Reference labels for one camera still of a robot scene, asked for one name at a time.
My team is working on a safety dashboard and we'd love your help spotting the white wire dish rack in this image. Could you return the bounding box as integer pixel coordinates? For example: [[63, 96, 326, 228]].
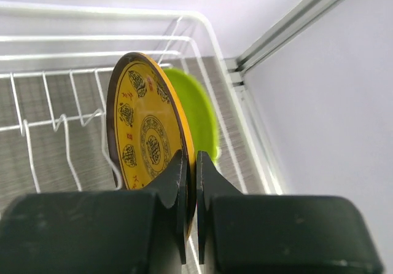
[[0, 1, 286, 274]]

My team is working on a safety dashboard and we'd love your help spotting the lime green plate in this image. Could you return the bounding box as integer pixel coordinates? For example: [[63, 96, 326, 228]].
[[163, 68, 220, 163]]

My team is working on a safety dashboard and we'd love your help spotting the yellow patterned plate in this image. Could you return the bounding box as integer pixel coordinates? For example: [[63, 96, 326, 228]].
[[106, 52, 197, 231]]

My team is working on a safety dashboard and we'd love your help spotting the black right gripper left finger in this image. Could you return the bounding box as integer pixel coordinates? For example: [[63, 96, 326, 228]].
[[1, 151, 187, 273]]

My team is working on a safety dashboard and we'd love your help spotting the aluminium frame post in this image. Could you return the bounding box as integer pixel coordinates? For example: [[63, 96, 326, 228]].
[[225, 0, 345, 87]]

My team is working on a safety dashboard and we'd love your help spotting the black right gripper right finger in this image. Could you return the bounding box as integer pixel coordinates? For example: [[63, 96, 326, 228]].
[[196, 152, 384, 273]]

